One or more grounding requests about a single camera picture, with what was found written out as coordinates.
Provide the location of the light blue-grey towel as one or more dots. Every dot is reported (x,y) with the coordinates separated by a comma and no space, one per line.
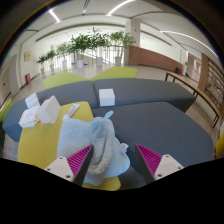
(100,140)

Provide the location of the yellow wall picture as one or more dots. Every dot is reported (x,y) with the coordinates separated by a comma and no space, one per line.
(27,56)

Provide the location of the long wooden bench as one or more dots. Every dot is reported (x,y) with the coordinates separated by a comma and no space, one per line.
(196,91)

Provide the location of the slim white tube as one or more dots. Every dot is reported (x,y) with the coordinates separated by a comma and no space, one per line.
(71,111)

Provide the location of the row of potted plants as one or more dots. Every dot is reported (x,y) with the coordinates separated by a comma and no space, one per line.
(88,43)

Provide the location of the large white box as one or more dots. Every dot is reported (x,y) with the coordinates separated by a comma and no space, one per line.
(49,110)

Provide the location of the grey upholstered bench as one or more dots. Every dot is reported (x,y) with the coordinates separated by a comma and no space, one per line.
(71,93)
(150,91)
(166,130)

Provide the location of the ceiling light strips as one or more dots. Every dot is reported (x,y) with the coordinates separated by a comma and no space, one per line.
(118,6)

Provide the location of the green upholstered bench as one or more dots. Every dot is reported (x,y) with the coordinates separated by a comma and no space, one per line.
(63,80)
(115,73)
(5,110)

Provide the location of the wooden shelf unit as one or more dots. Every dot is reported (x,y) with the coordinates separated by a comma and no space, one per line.
(213,81)

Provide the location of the small white cube box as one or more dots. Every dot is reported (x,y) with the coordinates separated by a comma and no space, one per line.
(107,97)

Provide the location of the white tissue pack stack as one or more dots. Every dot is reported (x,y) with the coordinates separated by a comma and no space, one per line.
(32,100)

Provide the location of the red bin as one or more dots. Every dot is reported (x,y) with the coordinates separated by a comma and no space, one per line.
(27,78)

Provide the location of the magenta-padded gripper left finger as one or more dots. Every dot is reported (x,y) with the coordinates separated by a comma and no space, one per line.
(58,166)

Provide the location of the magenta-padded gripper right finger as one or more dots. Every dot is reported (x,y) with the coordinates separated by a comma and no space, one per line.
(168,165)

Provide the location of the yellow upholstered seat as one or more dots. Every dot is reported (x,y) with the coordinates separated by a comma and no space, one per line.
(220,146)

